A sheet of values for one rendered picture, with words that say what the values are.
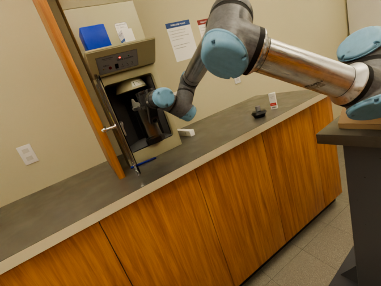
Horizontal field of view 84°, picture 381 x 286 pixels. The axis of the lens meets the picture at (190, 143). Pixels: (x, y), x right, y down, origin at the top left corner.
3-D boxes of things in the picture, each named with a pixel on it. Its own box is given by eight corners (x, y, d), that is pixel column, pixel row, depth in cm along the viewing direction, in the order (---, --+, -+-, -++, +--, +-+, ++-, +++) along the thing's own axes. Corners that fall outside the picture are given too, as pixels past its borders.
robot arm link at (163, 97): (172, 112, 80) (152, 101, 76) (162, 112, 90) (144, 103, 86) (180, 93, 81) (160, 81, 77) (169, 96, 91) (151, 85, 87)
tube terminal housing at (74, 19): (122, 159, 133) (64, 30, 112) (166, 139, 146) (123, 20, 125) (131, 168, 112) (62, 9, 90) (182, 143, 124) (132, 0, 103)
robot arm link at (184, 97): (200, 97, 90) (179, 84, 85) (195, 120, 86) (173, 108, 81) (190, 104, 97) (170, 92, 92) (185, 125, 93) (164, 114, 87)
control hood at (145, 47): (92, 80, 98) (83, 58, 96) (154, 62, 111) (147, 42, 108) (94, 75, 88) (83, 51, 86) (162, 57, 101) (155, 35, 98)
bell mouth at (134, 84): (113, 96, 121) (109, 87, 120) (142, 87, 128) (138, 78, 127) (119, 93, 106) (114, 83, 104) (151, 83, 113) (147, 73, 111)
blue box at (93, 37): (87, 56, 96) (78, 36, 93) (109, 51, 100) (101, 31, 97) (88, 50, 87) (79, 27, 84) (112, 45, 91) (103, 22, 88)
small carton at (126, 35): (122, 46, 100) (117, 33, 98) (132, 45, 102) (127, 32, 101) (126, 43, 96) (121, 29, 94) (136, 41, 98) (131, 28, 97)
